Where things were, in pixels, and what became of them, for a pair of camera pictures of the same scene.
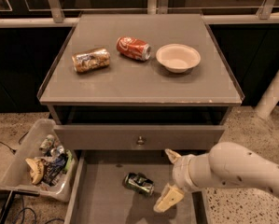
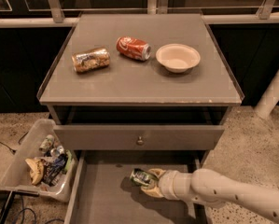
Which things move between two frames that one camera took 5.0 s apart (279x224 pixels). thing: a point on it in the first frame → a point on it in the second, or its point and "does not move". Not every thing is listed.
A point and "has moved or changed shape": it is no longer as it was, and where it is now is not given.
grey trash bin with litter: (44, 163) does not move
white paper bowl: (177, 58) does not move
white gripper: (179, 173) → (166, 183)
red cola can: (133, 48) does not move
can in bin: (48, 143) does not move
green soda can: (139, 183) has moved or changed shape
